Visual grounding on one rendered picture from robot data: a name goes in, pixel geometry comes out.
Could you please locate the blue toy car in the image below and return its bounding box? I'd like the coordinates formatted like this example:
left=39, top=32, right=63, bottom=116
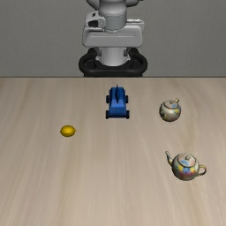
left=105, top=84, right=131, bottom=120

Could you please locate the yellow lemon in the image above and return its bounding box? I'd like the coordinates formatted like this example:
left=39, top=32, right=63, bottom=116
left=59, top=124, right=78, bottom=138

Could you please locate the floral white teapot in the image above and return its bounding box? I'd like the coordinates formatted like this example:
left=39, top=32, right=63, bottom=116
left=164, top=150, right=207, bottom=182
left=158, top=97, right=183, bottom=123

